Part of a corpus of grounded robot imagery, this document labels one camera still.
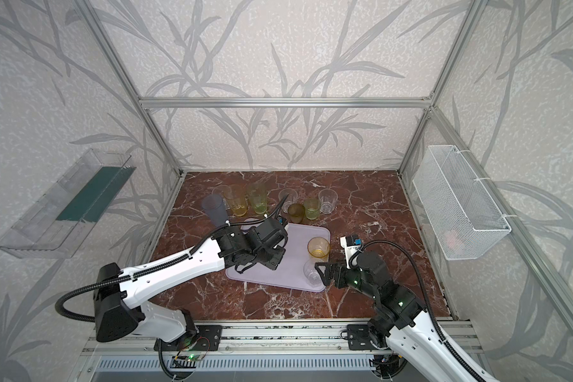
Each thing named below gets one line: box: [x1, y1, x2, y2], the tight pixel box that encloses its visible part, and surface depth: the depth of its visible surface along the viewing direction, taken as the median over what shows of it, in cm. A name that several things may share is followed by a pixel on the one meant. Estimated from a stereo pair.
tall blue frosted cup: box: [202, 194, 229, 228], surface depth 103 cm
